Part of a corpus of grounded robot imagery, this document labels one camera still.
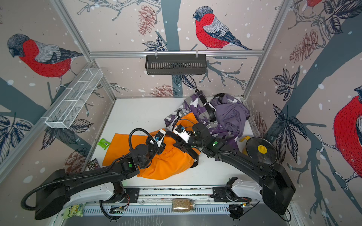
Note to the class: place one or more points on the black perforated metal shelf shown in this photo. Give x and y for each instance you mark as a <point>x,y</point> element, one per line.
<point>193,64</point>

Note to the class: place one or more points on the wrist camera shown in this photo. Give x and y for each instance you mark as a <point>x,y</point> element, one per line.
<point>159,137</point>
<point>182,132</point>

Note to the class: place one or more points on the jar of grains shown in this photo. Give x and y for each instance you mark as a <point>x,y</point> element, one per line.
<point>183,205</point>

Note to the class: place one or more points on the white wire mesh basket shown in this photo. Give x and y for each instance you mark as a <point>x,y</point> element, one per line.
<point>76,96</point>

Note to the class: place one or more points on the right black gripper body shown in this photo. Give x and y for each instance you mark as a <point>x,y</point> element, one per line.
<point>198,143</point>

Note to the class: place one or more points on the purple camouflage trousers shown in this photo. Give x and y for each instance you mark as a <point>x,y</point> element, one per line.
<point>191,112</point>

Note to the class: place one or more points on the dark candy packet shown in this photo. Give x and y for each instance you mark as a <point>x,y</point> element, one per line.
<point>93,164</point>

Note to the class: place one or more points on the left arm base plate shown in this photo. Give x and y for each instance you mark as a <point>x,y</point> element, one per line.
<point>126,195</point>

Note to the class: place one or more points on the orange trousers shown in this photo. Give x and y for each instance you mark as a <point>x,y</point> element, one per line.
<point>171,162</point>

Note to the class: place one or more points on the small green packet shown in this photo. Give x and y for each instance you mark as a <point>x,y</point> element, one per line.
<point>103,143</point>

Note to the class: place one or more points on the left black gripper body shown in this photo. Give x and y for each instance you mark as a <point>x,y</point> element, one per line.
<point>151,153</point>

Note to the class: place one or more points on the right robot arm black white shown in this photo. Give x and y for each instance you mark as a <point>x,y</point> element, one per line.
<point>277,189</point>

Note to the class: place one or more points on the yellow object beside spool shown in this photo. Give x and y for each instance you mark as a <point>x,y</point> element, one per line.
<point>242,143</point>

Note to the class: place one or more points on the horizontal aluminium frame bar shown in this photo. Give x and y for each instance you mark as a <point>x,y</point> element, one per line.
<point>140,54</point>

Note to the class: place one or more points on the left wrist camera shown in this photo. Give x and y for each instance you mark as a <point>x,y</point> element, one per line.
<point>159,137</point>

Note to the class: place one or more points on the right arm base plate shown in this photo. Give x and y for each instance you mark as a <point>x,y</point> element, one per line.
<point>222,194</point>

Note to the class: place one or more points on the black spool yellow hub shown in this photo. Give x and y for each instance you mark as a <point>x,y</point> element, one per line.
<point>262,150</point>

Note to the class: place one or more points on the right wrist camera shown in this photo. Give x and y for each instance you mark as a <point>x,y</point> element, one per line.
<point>182,132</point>

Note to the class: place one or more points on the green snack bag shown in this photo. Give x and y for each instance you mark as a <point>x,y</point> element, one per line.
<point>74,211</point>

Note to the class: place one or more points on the plain purple garment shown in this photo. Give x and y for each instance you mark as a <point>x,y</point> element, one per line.
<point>230,113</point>

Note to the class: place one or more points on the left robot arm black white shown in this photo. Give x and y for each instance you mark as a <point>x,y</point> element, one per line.
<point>61,188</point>

